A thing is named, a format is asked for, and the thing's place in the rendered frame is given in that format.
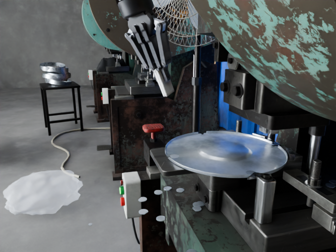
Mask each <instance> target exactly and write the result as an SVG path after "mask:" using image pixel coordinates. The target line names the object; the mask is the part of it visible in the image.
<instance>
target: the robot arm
mask: <svg viewBox="0 0 336 252"><path fill-rule="evenodd" d="M119 1H120V2H118V7H119V10H120V13H121V15H122V17H123V18H124V19H127V21H128V27H129V30H128V32H127V33H125V34H124V36H125V38H126V39H127V40H128V41H129V42H130V43H131V45H132V47H133V49H134V50H135V52H136V54H137V56H138V57H139V59H140V61H141V63H142V64H143V66H144V68H145V69H150V70H151V71H153V74H154V76H155V79H156V81H157V82H158V84H159V87H160V89H161V92H162V95H163V96H164V97H167V96H169V95H170V94H172V93H173V92H174V88H173V85H172V82H171V76H170V74H169V70H168V67H167V66H168V64H170V63H171V62H172V56H171V50H170V44H169V38H168V32H167V29H168V21H167V20H163V21H162V20H160V19H158V18H157V16H156V14H155V13H154V11H153V7H154V4H153V1H152V0H119Z"/></svg>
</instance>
